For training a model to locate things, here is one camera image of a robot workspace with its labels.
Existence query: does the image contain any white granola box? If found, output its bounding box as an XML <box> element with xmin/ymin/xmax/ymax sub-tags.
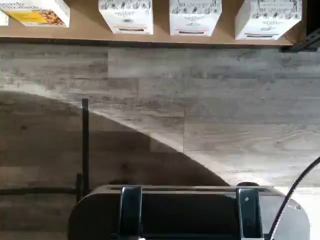
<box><xmin>0</xmin><ymin>11</ymin><xmax>10</xmax><ymax>27</ymax></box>

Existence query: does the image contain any yellow granola box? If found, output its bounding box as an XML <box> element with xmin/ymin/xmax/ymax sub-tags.
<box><xmin>0</xmin><ymin>0</ymin><xmax>71</xmax><ymax>28</ymax></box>

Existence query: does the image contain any brown wooden shelf board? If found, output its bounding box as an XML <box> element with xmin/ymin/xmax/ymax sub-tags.
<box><xmin>0</xmin><ymin>0</ymin><xmax>308</xmax><ymax>48</ymax></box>

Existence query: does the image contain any black cable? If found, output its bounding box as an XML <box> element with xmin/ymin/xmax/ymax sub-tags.
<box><xmin>268</xmin><ymin>156</ymin><xmax>320</xmax><ymax>240</ymax></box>

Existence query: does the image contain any white box orange strip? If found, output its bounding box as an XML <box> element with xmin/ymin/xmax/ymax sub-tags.
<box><xmin>169</xmin><ymin>0</ymin><xmax>223</xmax><ymax>37</ymax></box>
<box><xmin>98</xmin><ymin>0</ymin><xmax>155</xmax><ymax>35</ymax></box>

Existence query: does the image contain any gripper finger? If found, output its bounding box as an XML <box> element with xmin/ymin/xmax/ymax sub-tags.
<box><xmin>236</xmin><ymin>187</ymin><xmax>265</xmax><ymax>240</ymax></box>
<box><xmin>119</xmin><ymin>186</ymin><xmax>143</xmax><ymax>240</ymax></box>

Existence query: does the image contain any white box green strip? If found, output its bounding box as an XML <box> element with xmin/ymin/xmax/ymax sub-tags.
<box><xmin>234</xmin><ymin>0</ymin><xmax>303</xmax><ymax>41</ymax></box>

